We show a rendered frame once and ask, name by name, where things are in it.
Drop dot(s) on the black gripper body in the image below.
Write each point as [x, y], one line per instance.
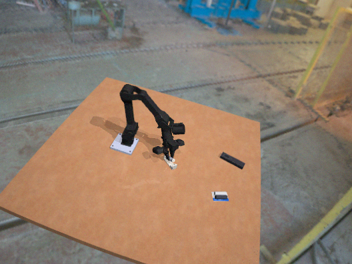
[159, 150]

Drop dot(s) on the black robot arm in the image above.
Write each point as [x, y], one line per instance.
[162, 118]

